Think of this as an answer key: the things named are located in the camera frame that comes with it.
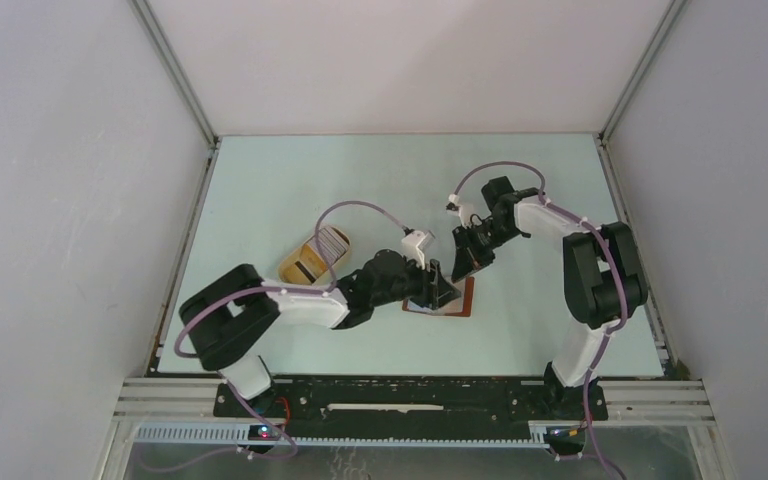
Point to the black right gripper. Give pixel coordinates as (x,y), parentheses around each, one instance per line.
(468,257)

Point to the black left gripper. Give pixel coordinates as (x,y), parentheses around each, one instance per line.
(443,291)

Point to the brown leather card holder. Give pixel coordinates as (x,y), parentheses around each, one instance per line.
(460,307)

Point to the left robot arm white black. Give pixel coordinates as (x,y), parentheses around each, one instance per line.
(227,318)

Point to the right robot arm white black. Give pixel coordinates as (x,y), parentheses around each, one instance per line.
(603,280)

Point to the stack of credit cards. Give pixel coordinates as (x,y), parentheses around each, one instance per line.
(331,244)

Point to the beige oval card tray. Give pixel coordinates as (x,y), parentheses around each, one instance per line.
(305,267)

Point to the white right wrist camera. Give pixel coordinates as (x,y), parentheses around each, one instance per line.
(465,212)

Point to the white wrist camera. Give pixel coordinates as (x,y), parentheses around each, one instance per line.
(414,246)
(465,212)

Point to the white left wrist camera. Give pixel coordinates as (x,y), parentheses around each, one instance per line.
(414,246)

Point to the aluminium frame rail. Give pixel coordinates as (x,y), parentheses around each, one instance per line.
(627,402)

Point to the white toothed cable duct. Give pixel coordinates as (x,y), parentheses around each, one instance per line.
(242,434)

